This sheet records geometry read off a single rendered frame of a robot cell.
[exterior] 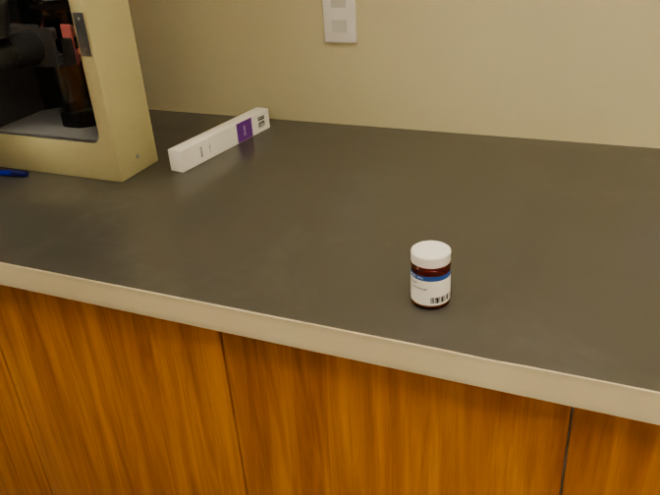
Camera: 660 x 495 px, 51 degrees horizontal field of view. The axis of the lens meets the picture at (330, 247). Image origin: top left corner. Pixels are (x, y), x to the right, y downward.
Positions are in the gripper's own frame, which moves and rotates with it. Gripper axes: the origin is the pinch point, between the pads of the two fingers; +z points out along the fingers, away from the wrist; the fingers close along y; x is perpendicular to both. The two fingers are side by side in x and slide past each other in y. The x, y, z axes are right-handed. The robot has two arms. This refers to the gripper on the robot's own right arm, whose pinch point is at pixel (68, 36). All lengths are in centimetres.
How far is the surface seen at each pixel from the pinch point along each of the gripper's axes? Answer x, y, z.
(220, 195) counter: 23.5, -34.5, -9.2
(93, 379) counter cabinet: 45, -24, -36
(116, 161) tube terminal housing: 19.5, -13.5, -9.1
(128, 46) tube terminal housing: 1.2, -13.7, -0.7
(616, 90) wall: 14, -93, 34
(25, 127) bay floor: 15.9, 9.9, -6.1
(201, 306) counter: 25, -50, -39
